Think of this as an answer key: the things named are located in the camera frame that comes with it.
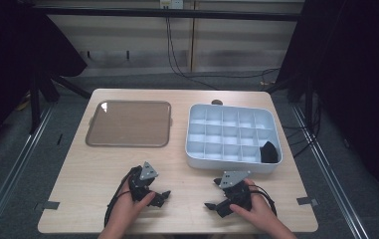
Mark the small black strip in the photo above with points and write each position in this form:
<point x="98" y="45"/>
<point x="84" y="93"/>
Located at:
<point x="59" y="139"/>

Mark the black knit cloth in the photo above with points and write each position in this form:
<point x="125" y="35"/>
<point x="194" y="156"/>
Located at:
<point x="269" y="153"/>

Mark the white wall outlet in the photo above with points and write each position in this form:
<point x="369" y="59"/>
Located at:
<point x="172" y="3"/>

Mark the person's right hand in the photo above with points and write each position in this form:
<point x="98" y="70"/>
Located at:
<point x="260" y="212"/>

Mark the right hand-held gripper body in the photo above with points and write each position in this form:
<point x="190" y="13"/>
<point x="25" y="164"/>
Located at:
<point x="235" y="191"/>

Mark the black metal stand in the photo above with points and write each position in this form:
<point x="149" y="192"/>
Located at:
<point x="36" y="99"/>
<point x="308" y="99"/>

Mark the grey-brown flat tray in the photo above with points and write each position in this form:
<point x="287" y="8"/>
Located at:
<point x="129" y="123"/>

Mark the black horizontal metal bar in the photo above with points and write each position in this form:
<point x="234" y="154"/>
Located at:
<point x="110" y="12"/>

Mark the grey tape piece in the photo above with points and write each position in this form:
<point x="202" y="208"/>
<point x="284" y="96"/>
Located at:
<point x="47" y="205"/>
<point x="307" y="201"/>

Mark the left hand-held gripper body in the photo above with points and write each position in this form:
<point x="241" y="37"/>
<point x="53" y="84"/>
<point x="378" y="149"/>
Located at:
<point x="142" y="184"/>

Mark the dark curtain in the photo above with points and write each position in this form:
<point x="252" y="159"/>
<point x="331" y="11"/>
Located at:
<point x="11" y="59"/>
<point x="356" y="83"/>

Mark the person's left hand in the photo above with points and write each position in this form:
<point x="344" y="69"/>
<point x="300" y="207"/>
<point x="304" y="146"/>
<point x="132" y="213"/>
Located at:
<point x="127" y="210"/>

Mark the white compartment organizer box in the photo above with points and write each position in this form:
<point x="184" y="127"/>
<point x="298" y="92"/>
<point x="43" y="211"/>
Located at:
<point x="223" y="132"/>

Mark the metal floor rail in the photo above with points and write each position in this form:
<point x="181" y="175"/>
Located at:
<point x="14" y="172"/>
<point x="329" y="172"/>

